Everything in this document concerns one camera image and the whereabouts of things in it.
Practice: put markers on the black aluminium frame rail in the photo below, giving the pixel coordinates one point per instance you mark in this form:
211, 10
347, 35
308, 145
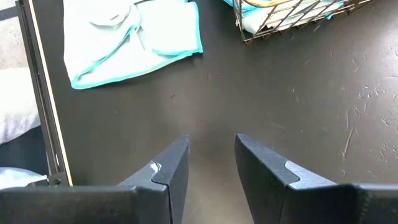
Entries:
42, 93

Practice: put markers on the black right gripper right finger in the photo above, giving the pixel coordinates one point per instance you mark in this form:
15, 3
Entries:
267, 186

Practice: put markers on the person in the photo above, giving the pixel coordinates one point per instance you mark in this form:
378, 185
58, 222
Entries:
15, 102

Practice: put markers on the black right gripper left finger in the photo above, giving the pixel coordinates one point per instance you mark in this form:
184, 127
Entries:
174, 168

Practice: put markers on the large light blue microfiber towel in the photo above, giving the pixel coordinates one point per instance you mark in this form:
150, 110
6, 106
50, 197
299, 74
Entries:
124, 37

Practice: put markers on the black table mat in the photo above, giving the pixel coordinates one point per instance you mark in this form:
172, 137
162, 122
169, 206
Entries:
280, 93

